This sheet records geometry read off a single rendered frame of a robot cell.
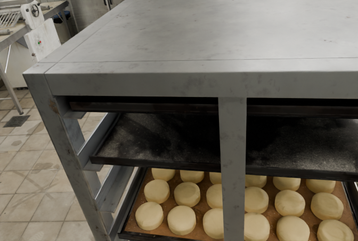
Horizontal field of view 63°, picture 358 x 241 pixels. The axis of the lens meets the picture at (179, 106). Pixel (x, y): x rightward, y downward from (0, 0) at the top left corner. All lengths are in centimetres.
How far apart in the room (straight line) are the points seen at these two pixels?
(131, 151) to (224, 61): 20
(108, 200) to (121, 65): 25
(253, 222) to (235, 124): 25
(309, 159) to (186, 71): 21
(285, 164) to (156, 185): 29
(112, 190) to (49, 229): 221
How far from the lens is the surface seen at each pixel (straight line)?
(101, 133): 48
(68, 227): 265
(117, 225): 58
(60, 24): 634
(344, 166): 42
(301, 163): 41
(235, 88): 30
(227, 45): 35
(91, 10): 560
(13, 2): 487
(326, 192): 61
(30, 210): 295
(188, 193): 58
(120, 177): 54
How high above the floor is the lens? 195
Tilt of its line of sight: 32 degrees down
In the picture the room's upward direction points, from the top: 7 degrees counter-clockwise
